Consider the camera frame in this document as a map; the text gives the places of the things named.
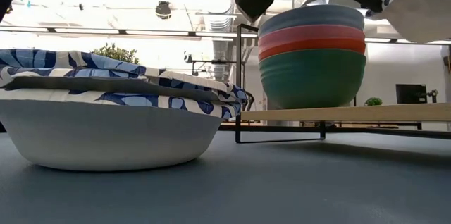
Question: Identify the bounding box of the blue plastic bowl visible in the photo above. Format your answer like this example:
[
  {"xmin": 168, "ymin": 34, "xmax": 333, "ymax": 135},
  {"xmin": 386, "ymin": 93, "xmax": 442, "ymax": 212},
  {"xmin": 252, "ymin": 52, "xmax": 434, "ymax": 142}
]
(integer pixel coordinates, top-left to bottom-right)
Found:
[{"xmin": 259, "ymin": 4, "xmax": 366, "ymax": 38}]

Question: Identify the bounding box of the pink plastic bowl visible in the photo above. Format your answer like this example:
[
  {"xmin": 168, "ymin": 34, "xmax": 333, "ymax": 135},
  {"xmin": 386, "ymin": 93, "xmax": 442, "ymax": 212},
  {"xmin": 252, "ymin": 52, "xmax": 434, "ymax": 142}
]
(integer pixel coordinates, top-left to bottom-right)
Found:
[{"xmin": 258, "ymin": 25, "xmax": 366, "ymax": 51}]

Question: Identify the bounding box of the orange plastic bowl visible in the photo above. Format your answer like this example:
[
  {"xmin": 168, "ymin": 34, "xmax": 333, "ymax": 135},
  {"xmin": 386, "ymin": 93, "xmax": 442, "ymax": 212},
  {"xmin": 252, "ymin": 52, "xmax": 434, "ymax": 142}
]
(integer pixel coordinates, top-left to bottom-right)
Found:
[{"xmin": 258, "ymin": 37, "xmax": 367, "ymax": 62}]

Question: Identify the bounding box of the black boom stand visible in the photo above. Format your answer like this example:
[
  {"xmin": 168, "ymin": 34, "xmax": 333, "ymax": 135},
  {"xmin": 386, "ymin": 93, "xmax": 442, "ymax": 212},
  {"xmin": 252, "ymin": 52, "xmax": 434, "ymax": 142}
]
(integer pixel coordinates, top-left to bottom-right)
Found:
[{"xmin": 192, "ymin": 58, "xmax": 237, "ymax": 77}]

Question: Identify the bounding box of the black ceiling dome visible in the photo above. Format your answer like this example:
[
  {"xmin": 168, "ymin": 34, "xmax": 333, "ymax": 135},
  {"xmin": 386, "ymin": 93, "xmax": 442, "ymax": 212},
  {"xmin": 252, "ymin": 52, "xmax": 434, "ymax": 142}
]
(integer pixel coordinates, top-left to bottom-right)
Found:
[{"xmin": 154, "ymin": 1, "xmax": 173, "ymax": 20}]

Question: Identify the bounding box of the long ceiling light bar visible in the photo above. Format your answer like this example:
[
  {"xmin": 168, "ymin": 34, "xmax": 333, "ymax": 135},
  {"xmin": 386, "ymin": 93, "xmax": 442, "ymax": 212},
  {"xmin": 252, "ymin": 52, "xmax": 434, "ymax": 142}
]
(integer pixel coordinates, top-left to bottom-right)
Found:
[{"xmin": 0, "ymin": 25, "xmax": 258, "ymax": 41}]

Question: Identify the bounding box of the black computer monitor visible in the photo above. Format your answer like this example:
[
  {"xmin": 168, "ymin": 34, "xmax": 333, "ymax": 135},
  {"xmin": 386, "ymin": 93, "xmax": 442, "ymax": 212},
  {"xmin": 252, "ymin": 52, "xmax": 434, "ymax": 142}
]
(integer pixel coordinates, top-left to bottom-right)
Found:
[{"xmin": 395, "ymin": 83, "xmax": 428, "ymax": 104}]

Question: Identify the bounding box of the bushy plant in striped pot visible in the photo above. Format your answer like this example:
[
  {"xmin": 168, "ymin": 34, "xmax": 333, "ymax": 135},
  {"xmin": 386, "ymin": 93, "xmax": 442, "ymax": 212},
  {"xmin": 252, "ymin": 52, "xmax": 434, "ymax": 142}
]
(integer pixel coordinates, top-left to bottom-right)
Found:
[{"xmin": 90, "ymin": 43, "xmax": 141, "ymax": 66}]

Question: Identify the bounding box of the wooden shelf with black frame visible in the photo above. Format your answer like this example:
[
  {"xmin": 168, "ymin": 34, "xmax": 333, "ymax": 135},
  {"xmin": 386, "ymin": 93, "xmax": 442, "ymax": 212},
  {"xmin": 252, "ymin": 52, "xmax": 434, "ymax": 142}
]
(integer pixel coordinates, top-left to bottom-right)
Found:
[{"xmin": 235, "ymin": 23, "xmax": 451, "ymax": 144}]

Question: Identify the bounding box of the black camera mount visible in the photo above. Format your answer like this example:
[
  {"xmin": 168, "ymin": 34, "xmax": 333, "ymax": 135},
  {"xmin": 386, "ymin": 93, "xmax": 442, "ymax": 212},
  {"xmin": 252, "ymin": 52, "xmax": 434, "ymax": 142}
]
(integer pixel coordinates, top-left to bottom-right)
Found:
[{"xmin": 421, "ymin": 89, "xmax": 440, "ymax": 104}]

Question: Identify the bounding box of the black metal frame stand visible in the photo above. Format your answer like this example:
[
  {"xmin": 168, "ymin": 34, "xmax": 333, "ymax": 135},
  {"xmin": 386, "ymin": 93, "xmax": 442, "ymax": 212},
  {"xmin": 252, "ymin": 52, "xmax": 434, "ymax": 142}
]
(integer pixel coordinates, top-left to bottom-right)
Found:
[{"xmin": 218, "ymin": 124, "xmax": 451, "ymax": 140}]

